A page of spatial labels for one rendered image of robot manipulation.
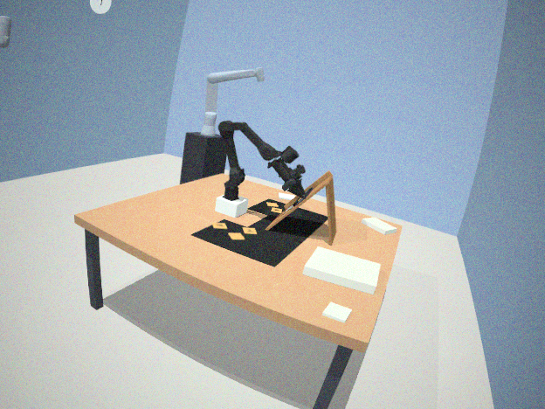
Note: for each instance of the tan wooden inclined board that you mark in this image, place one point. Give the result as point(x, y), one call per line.
point(327, 181)

